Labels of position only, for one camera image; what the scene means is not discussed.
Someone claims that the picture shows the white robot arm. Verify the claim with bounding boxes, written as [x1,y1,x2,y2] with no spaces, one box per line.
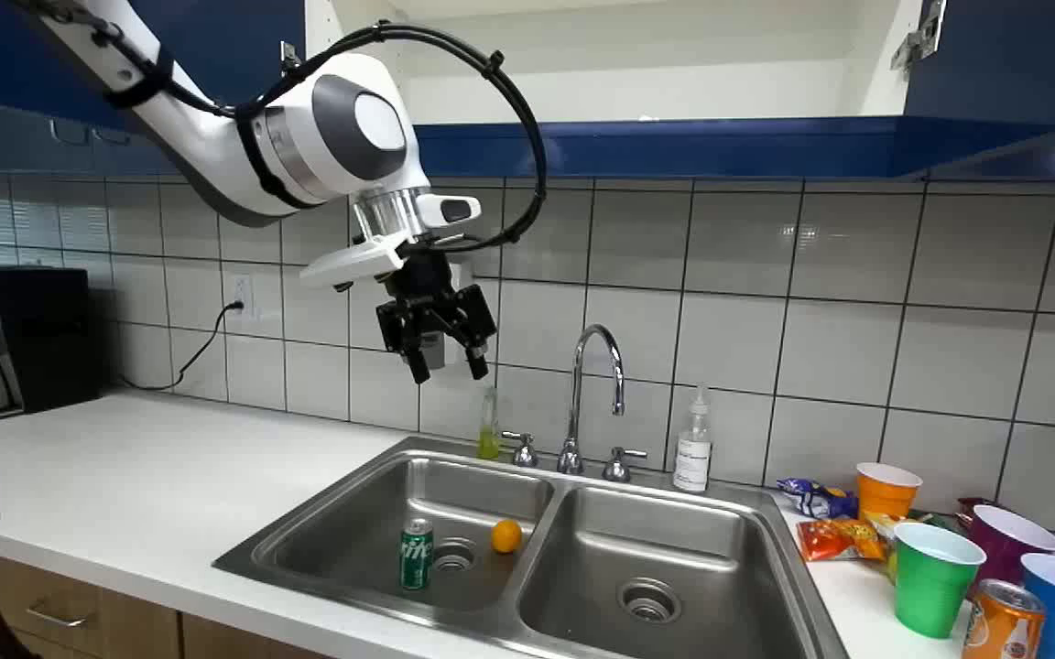
[16,0,495,381]

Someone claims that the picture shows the green plastic cup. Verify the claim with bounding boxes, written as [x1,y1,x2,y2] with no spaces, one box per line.
[895,518,986,637]

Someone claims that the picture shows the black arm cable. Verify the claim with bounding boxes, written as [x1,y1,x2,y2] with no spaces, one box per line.
[63,13,554,255]

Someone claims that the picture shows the wooden base drawers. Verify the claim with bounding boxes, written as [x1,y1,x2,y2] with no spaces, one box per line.
[0,559,322,659]

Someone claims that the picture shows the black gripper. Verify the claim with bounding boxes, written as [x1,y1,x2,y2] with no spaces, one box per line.
[377,254,497,385]

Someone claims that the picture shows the green soda can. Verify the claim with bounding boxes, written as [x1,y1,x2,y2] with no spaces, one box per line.
[398,516,433,590]

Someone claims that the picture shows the chrome gooseneck faucet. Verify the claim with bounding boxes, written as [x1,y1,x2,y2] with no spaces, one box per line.
[503,323,649,482]

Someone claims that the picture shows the blue upper cabinet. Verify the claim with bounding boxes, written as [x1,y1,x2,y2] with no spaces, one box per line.
[0,0,1055,184]

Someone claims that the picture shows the small orange fruit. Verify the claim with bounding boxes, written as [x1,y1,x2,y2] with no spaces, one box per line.
[487,518,524,558]

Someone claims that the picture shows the stainless steel double sink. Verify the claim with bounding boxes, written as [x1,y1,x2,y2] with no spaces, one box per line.
[215,440,851,659]

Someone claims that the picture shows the orange chip bag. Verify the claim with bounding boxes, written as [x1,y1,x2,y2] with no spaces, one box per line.
[793,518,887,559]

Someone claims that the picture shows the orange plastic cup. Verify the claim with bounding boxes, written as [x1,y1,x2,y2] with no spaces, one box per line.
[854,461,923,518]

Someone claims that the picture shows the black power cord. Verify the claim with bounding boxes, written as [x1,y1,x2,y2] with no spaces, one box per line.
[134,295,249,395]

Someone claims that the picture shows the clear hand soap bottle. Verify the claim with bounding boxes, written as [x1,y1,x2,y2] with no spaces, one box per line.
[675,390,715,492]

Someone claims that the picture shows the black coffee maker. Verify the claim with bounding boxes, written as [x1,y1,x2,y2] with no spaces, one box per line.
[0,263,102,414]

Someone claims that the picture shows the blue snack bag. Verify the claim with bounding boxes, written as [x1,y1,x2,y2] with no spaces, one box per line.
[776,477,858,518]

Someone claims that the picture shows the green dish soap bottle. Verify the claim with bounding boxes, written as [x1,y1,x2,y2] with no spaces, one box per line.
[477,388,503,461]

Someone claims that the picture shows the orange soda can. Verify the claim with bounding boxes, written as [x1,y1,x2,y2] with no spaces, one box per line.
[963,579,1045,659]

